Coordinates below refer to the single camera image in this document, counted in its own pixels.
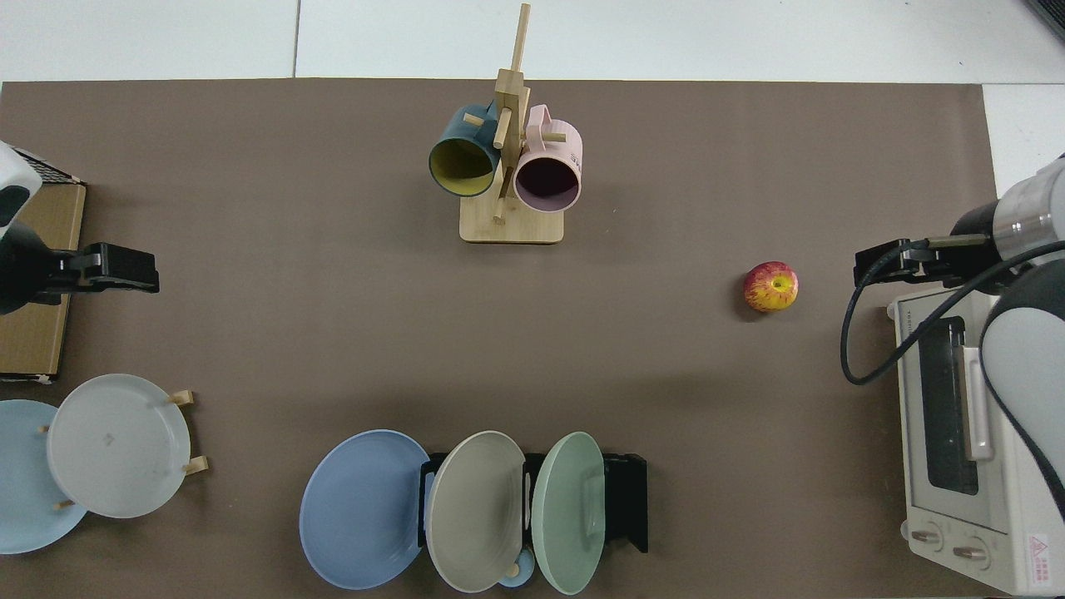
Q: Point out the beige plate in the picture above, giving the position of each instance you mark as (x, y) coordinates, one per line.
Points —
(474, 507)

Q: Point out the pink mug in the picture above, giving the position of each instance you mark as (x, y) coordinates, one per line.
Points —
(549, 183)

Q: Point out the red yellow apple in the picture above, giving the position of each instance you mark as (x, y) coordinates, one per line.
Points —
(770, 287)

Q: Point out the pale green plate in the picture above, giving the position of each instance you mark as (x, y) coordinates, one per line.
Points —
(566, 507)

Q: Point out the small blue round thing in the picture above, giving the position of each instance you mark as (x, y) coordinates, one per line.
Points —
(520, 576)

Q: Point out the wooden plate rack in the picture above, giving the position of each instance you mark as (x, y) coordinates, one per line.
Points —
(185, 398)

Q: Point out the light grey plate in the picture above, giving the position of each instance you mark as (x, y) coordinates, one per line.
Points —
(116, 449)

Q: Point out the black dish rack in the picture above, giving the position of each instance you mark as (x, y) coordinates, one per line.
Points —
(628, 499)

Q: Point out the wooden cup stand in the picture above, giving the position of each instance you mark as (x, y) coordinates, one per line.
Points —
(516, 225)

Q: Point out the light blue plate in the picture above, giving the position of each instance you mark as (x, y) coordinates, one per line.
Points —
(21, 499)

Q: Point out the dark grey object corner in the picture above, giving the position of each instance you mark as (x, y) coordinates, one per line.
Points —
(1052, 10)

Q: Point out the brown table cloth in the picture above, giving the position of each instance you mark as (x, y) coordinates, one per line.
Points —
(333, 291)

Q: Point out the pale toaster oven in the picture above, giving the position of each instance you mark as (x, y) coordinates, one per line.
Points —
(940, 499)

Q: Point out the dark teal mug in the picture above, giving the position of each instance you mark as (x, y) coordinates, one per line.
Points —
(462, 166)

